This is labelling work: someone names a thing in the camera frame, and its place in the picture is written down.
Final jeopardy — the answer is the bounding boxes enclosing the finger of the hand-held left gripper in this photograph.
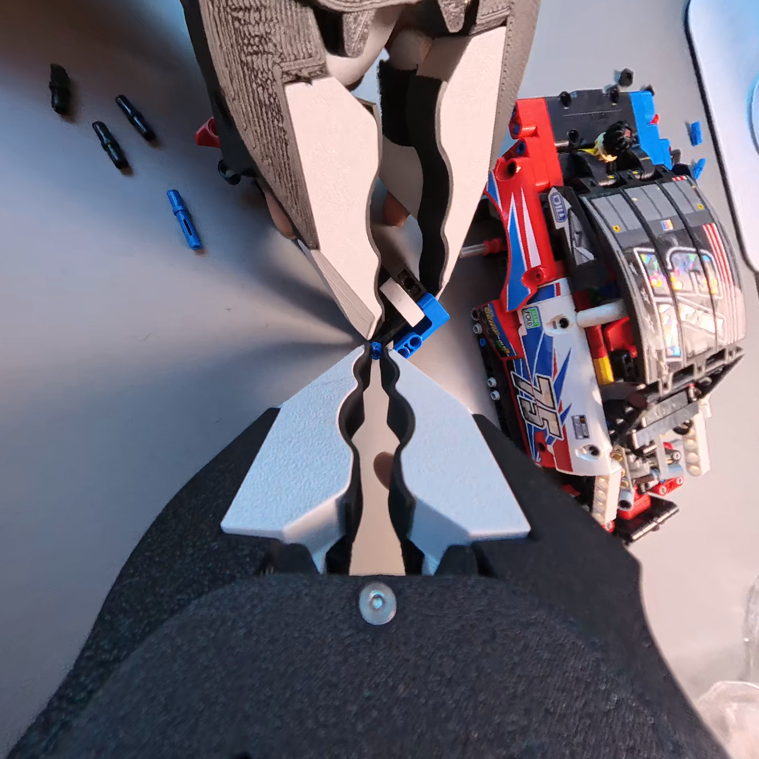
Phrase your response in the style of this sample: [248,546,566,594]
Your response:
[377,25,509,298]
[283,77,384,345]

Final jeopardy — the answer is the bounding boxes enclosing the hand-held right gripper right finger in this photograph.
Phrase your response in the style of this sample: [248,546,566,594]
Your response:
[381,348,531,576]

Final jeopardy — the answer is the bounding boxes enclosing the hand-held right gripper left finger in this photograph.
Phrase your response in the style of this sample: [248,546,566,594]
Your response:
[219,346,372,576]

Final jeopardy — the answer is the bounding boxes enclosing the black lego pin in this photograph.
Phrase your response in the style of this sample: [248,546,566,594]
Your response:
[91,120,129,172]
[114,93,156,142]
[48,63,71,115]

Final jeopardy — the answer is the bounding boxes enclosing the black curved lego bumper assembly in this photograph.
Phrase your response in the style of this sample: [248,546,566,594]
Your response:
[196,115,449,360]

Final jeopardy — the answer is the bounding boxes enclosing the lego race car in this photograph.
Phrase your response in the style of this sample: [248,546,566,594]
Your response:
[462,88,747,543]

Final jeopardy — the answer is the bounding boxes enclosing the person's left hand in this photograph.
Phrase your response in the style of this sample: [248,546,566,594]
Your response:
[263,185,411,240]

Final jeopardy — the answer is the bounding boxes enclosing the clear plastic bag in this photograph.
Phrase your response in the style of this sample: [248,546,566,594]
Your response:
[694,588,759,759]

